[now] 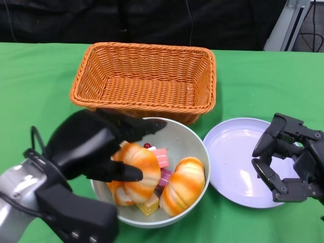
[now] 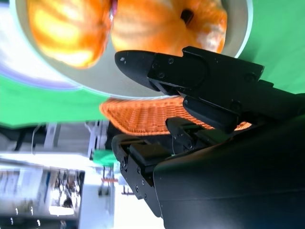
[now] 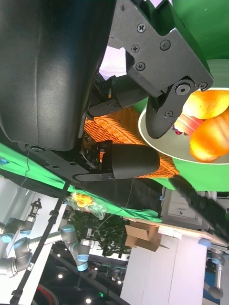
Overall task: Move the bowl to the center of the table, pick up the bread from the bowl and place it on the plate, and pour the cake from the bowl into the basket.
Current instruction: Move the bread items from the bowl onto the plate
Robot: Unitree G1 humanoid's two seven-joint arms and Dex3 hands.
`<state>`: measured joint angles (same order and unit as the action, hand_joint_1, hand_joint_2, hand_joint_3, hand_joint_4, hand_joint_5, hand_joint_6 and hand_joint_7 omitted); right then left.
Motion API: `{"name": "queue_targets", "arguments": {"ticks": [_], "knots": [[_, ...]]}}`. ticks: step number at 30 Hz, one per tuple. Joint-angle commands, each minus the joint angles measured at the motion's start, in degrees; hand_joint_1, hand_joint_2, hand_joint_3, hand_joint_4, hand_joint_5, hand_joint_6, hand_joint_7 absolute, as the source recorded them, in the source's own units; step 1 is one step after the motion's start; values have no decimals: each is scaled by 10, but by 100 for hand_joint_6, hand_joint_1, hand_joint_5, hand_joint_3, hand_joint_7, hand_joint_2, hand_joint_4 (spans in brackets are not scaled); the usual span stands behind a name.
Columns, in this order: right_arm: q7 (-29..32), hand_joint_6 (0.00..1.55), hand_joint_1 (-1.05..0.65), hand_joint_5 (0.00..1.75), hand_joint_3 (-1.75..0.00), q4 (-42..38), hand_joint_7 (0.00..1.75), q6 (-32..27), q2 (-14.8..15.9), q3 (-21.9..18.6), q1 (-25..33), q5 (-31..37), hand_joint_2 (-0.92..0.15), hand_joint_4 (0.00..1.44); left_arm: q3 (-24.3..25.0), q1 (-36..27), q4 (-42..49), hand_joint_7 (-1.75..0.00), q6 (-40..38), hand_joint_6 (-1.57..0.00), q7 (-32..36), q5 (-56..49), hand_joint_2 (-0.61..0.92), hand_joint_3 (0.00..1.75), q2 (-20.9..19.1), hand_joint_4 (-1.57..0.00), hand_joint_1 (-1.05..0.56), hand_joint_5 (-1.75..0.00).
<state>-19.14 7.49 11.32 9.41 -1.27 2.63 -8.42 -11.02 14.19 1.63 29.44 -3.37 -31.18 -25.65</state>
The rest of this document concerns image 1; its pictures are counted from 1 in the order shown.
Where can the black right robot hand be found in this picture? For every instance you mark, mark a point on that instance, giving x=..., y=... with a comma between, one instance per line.
x=308, y=157

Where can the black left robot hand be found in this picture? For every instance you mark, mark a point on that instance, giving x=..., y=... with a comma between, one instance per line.
x=83, y=141

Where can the orange striped bread roll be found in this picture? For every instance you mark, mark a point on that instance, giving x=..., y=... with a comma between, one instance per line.
x=146, y=162
x=182, y=184

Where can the pale green bowl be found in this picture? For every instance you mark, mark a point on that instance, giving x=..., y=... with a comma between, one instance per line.
x=182, y=141

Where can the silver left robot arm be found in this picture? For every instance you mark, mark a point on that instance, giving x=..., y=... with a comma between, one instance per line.
x=20, y=187

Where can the lavender plate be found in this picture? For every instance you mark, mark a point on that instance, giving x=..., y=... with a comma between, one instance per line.
x=233, y=157

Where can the light pink cake slice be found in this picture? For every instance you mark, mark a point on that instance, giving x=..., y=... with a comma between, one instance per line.
x=162, y=158

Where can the magenta layered cake slice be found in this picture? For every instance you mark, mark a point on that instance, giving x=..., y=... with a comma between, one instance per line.
x=165, y=177

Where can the yellow cake slice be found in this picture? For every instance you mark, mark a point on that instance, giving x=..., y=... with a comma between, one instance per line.
x=149, y=206

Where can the orange wicker basket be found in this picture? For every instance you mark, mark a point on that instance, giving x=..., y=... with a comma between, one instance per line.
x=152, y=65

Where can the black backdrop cloth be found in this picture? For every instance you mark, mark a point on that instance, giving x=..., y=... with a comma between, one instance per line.
x=76, y=20

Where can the grey metal stand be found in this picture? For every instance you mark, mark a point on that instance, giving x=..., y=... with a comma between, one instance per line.
x=291, y=25

